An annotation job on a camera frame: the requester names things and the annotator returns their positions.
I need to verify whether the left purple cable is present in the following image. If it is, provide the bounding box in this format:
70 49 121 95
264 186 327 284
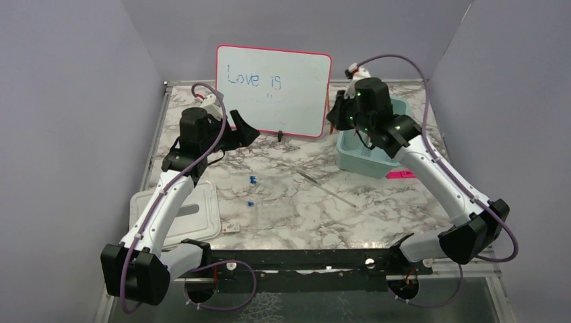
119 82 228 315

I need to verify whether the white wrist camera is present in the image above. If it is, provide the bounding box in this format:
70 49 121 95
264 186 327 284
199 94 223 121
344 63 371 98

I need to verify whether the pink framed whiteboard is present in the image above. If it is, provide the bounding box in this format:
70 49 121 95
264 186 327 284
215 44 333 138

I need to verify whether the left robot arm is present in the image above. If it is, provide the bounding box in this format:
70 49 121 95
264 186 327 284
100 108 260 306

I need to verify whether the teal plastic bin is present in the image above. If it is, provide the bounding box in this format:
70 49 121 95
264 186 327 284
335 97 411 180

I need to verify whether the purple cable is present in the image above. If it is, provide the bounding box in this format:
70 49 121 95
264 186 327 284
354 54 520 264
119 82 228 315

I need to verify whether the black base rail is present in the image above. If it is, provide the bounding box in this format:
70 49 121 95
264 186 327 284
182 248 433 293

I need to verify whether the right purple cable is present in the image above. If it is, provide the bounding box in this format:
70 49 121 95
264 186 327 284
354 54 520 264

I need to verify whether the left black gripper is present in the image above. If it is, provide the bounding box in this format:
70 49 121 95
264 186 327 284
201 109 260 155

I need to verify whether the clear plastic test tube rack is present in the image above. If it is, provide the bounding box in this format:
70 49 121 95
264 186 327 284
253 203 295 229

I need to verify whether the white plastic container lid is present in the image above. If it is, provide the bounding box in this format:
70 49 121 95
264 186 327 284
129 178 223 250

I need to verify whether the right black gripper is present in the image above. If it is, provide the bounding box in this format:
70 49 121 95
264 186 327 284
325 90 372 136

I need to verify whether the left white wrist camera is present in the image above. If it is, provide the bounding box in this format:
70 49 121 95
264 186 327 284
199 94 223 121

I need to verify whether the pink highlighter marker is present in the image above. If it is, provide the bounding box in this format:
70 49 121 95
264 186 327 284
386 170 415 180

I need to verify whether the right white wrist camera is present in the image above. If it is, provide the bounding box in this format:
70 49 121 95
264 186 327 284
344 63 371 98

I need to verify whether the small white label card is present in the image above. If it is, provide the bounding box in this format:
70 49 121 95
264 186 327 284
222 222 240 234

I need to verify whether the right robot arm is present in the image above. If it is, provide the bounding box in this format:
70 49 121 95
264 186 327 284
327 77 510 274

